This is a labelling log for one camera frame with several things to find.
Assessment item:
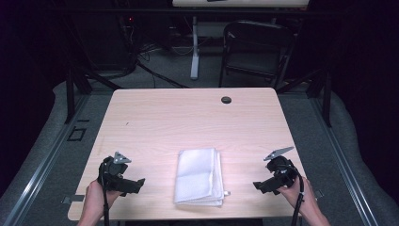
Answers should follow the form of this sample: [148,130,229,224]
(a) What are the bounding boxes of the white desk leg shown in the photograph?
[189,15,201,81]

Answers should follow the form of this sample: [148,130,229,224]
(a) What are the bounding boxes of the black metal stand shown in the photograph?
[63,65,124,124]
[275,67,333,128]

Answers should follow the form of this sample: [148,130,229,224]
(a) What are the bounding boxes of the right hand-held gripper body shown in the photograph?
[263,146,299,190]

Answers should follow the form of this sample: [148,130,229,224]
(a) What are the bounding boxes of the white mesh laundry bag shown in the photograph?
[173,147,231,208]

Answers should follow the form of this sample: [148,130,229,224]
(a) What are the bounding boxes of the black folding chair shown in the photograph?
[217,20,296,89]

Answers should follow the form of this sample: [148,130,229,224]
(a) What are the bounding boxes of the left hand-held gripper black cable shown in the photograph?
[99,161,111,226]

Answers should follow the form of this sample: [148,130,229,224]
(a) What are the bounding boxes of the person's right hand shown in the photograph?
[277,176,318,215]

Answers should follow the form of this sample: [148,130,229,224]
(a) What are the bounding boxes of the thick black floor cable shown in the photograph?
[135,60,190,89]

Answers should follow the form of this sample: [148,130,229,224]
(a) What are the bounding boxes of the black computer case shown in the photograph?
[74,14,135,72]

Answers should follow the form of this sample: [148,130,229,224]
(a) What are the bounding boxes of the hand-held gripper black cable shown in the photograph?
[290,168,306,226]
[99,161,111,226]

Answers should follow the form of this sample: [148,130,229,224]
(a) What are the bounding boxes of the aluminium floor rail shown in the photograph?
[309,97,380,226]
[2,93,91,226]

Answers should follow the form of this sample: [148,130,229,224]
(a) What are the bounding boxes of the black horizontal metal bar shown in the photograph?
[51,7,335,17]

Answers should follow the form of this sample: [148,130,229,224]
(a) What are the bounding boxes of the person's left hand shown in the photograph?
[85,179,124,218]

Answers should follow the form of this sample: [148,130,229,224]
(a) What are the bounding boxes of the black floor tape marks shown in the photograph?
[66,119,91,142]

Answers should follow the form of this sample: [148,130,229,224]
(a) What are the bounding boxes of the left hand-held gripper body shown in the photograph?
[97,151,136,193]

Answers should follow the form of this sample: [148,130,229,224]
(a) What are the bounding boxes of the right hand-held gripper black cable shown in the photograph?
[290,168,306,226]

